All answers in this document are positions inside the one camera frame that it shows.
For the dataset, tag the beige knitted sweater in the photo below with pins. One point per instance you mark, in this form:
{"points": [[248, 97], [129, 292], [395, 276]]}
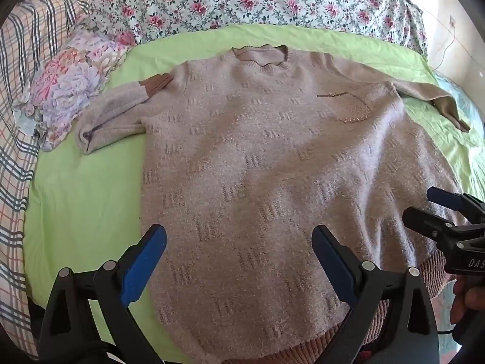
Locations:
{"points": [[265, 167]]}

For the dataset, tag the light green bed sheet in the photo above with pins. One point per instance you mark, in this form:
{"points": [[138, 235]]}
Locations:
{"points": [[94, 197]]}

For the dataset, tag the small-flower print quilt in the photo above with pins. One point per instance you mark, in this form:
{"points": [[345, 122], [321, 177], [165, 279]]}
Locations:
{"points": [[227, 0]]}

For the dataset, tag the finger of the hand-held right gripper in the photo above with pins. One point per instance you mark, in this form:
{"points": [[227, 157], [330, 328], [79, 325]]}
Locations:
{"points": [[454, 201], [428, 222]]}

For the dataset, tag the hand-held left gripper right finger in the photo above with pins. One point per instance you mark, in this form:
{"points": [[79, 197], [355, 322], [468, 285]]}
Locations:
{"points": [[333, 261]]}

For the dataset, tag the person's right hand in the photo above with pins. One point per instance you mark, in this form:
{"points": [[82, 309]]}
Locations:
{"points": [[471, 299]]}

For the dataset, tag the large-flower print pillow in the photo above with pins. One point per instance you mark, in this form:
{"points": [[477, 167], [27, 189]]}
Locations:
{"points": [[68, 83]]}

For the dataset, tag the pale blue bed sheet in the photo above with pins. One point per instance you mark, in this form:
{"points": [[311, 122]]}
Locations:
{"points": [[460, 96]]}

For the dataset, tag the plaid blanket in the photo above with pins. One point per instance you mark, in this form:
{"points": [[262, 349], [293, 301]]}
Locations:
{"points": [[19, 159]]}

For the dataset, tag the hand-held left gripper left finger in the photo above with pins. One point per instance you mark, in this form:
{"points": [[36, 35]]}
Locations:
{"points": [[146, 261]]}

